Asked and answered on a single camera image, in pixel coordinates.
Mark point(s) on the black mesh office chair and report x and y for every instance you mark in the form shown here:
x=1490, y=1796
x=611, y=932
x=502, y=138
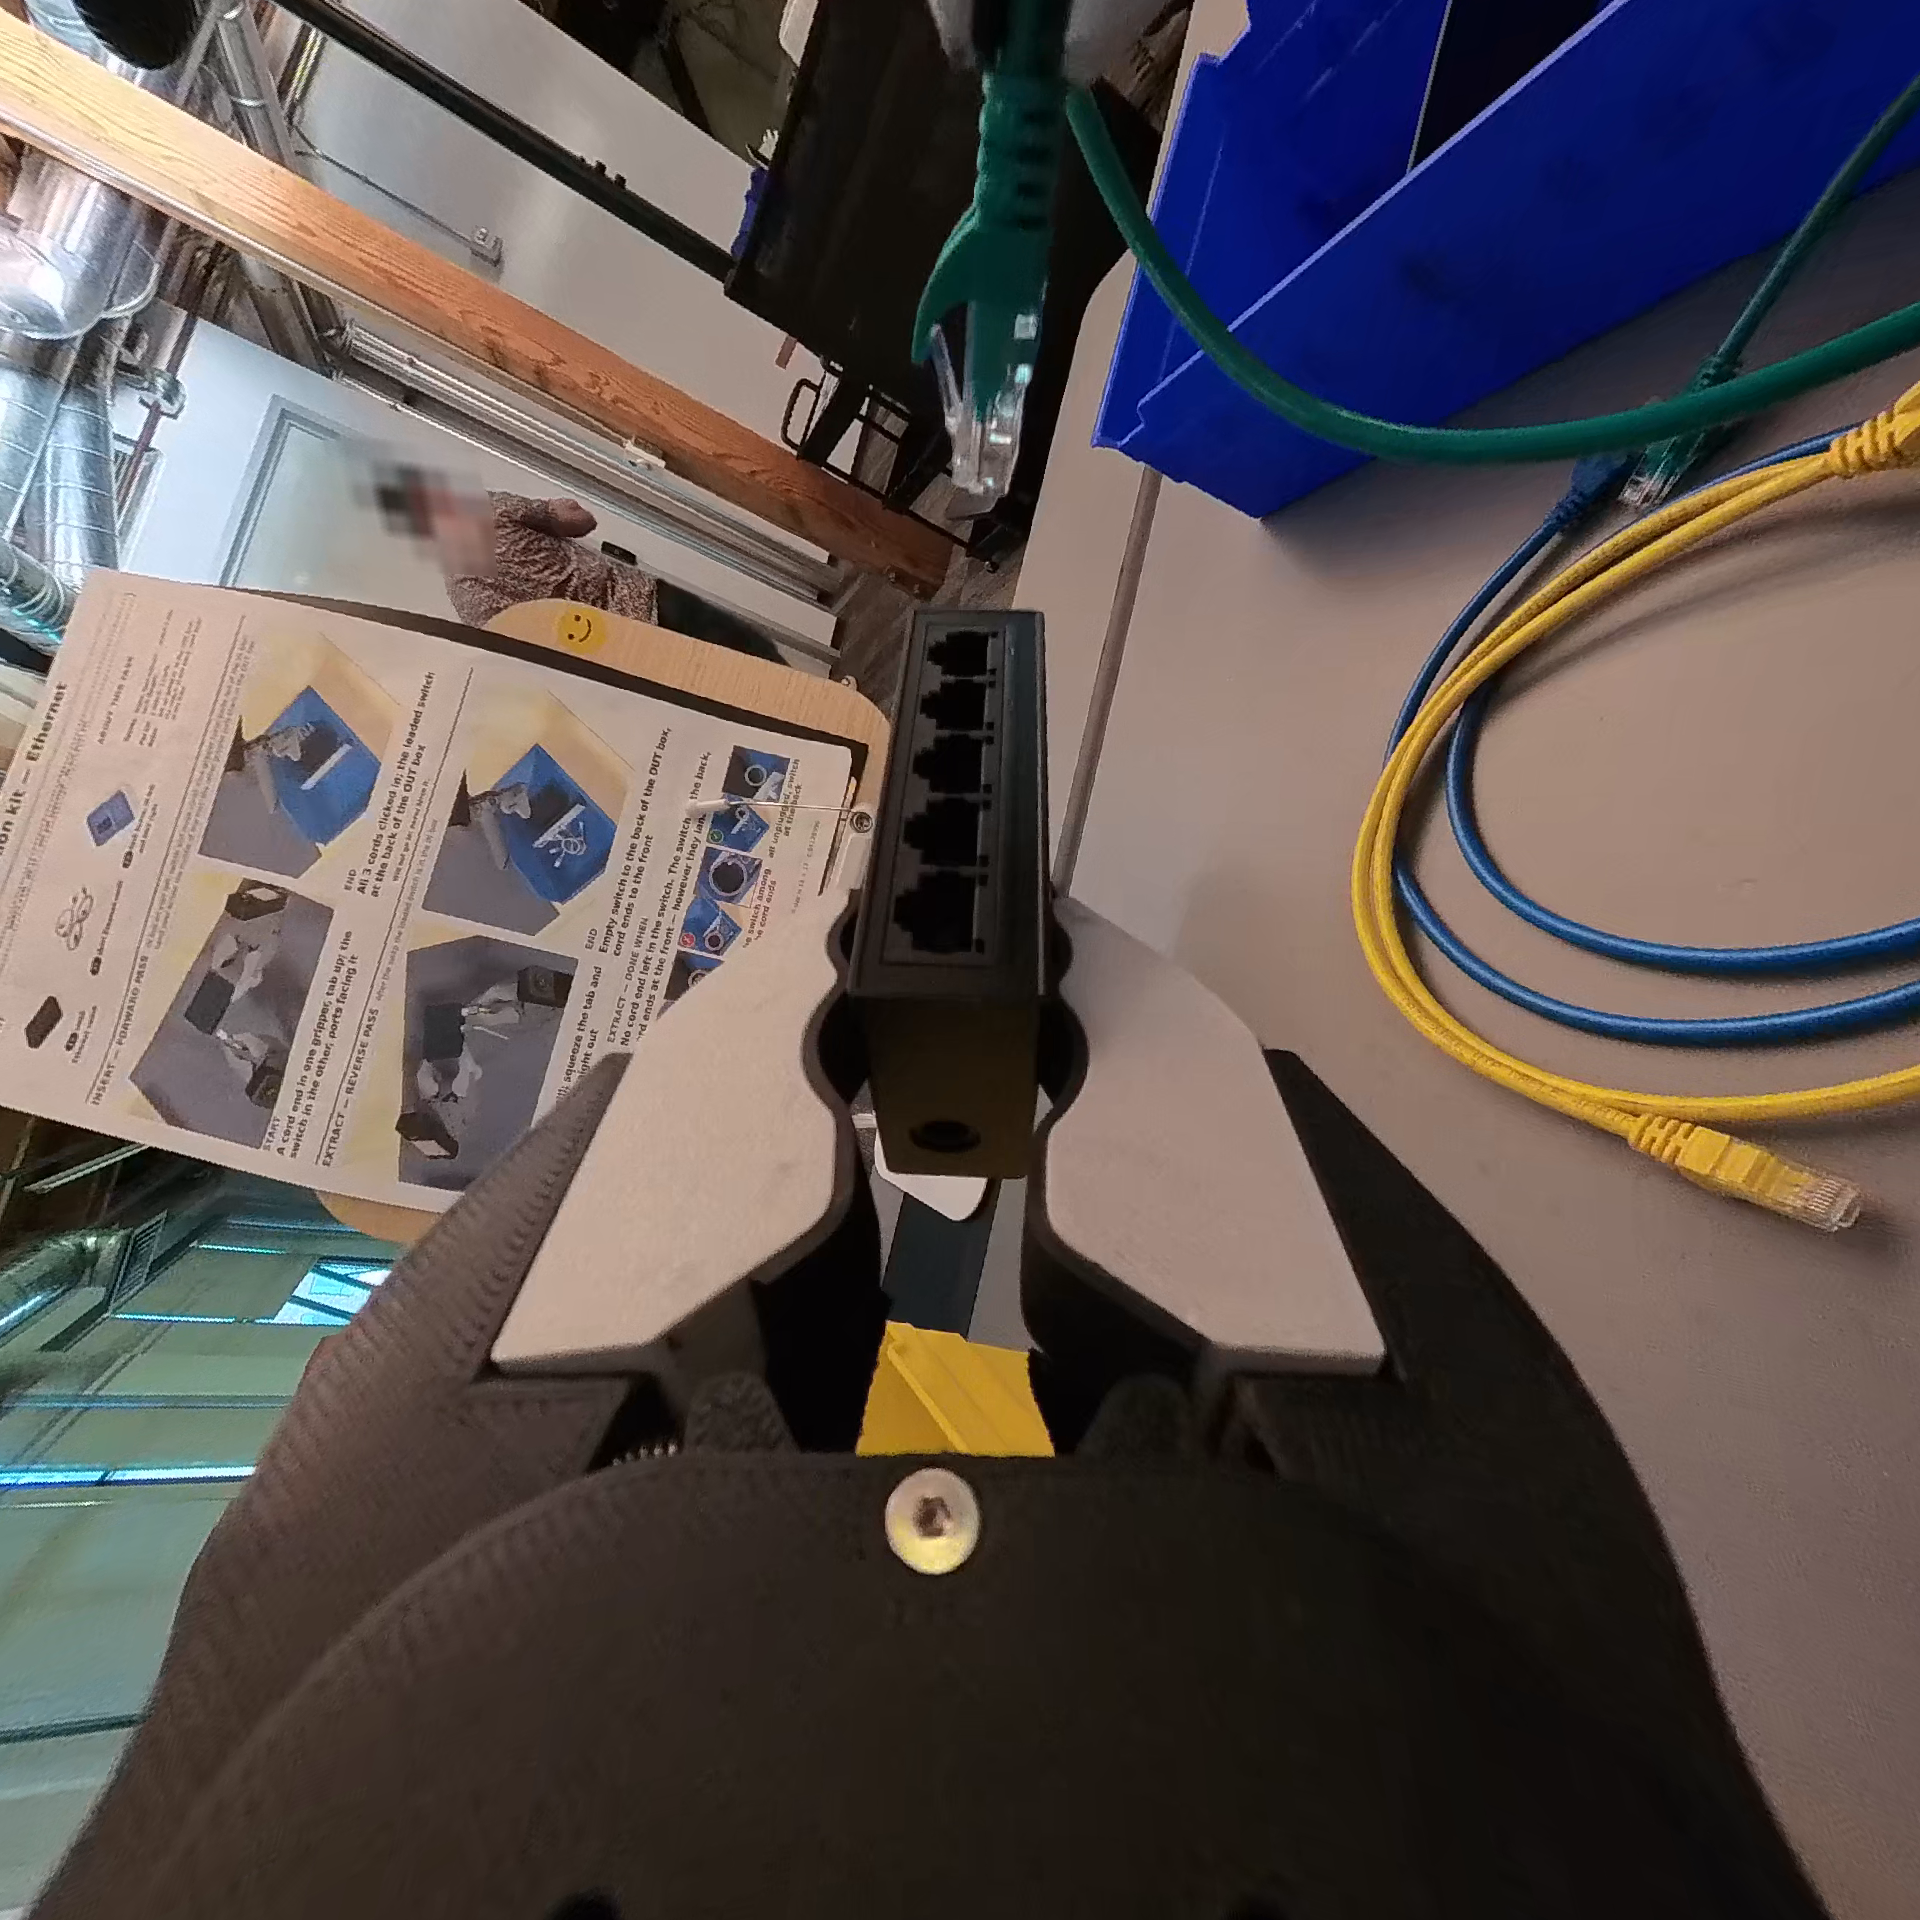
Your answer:
x=854, y=181

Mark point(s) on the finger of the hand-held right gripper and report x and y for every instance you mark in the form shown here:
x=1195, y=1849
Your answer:
x=1107, y=27

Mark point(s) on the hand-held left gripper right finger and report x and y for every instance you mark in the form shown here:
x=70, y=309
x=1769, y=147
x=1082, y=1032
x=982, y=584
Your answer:
x=1200, y=1170

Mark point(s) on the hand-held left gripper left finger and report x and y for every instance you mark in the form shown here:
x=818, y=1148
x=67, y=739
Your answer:
x=675, y=1170

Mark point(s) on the blue plastic bin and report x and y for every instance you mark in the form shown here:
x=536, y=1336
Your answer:
x=1349, y=300

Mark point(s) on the black ethernet switch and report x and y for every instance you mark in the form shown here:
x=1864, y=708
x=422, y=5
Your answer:
x=960, y=780

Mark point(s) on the wooden instruction board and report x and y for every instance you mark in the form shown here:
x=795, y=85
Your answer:
x=374, y=901

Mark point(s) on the wide round silver duct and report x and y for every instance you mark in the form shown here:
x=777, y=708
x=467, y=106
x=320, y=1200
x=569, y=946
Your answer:
x=76, y=255

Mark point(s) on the wooden post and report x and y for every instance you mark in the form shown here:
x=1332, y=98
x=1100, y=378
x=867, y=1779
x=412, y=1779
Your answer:
x=450, y=300

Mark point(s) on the yellow plastic bin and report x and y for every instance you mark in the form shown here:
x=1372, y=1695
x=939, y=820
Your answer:
x=954, y=1395

